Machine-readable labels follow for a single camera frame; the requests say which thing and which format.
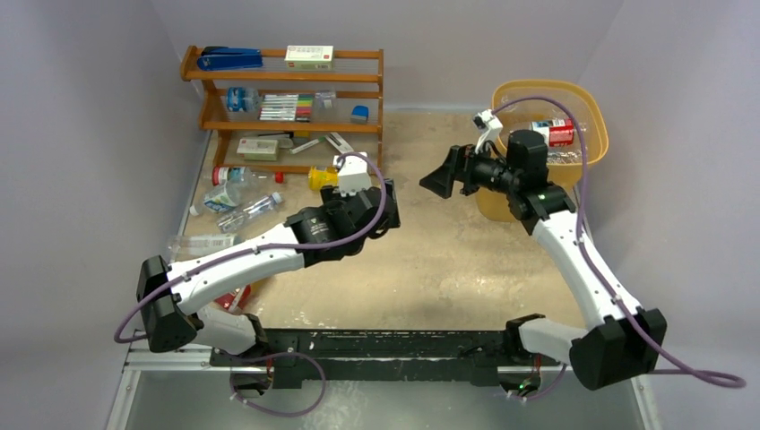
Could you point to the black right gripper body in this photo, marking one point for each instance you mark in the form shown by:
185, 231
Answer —
464, 170

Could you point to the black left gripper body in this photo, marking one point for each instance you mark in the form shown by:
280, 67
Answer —
333, 199

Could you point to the yellow plastic bottle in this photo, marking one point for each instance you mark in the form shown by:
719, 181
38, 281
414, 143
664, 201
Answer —
319, 177

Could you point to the clear bottle red label red cap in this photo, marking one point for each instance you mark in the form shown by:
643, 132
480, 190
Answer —
559, 132

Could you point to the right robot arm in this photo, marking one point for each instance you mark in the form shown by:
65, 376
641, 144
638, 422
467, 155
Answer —
620, 338

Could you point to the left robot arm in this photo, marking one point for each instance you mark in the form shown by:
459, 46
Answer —
175, 299

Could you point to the yellow mesh waste bin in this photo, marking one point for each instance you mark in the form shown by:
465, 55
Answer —
516, 106

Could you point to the white stapler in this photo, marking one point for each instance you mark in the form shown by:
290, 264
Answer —
339, 143

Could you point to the clear crumpled bottle white cap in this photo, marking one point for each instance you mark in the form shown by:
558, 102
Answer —
246, 214

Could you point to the white marker pen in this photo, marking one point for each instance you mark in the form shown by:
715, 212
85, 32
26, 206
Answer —
305, 146

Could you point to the blue white eraser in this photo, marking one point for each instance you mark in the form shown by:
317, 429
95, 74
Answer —
359, 114

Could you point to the clear bottle blue white label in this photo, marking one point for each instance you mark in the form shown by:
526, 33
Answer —
219, 199

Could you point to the set of colored markers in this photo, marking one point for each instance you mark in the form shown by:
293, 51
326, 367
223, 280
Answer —
293, 107

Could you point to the wooden shelf rack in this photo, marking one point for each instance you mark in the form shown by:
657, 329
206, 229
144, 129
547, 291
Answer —
357, 77

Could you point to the small clear container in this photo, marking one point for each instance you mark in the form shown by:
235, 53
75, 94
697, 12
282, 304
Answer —
325, 100

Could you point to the clear bottle red label by shelf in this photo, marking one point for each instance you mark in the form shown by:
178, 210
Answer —
220, 175

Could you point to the amber bottle red gold label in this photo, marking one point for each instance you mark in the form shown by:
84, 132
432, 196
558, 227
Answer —
234, 301

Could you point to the blue stapler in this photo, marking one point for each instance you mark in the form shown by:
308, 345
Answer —
219, 58

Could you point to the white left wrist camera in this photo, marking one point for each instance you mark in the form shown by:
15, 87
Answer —
352, 174

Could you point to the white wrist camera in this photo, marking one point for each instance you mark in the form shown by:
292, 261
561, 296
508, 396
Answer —
489, 127
352, 174

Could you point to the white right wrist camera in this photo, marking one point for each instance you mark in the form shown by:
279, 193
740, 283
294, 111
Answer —
489, 127

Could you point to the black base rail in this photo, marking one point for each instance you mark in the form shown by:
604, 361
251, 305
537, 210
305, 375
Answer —
481, 358

